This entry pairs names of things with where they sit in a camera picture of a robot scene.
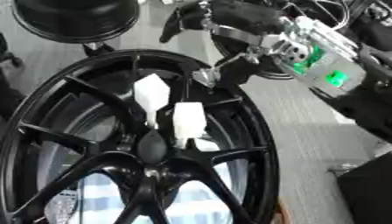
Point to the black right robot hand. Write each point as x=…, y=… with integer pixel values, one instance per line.
x=245, y=17

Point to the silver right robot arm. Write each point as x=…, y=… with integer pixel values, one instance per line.
x=331, y=67

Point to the black spoked wheel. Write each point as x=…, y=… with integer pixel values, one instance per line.
x=153, y=180

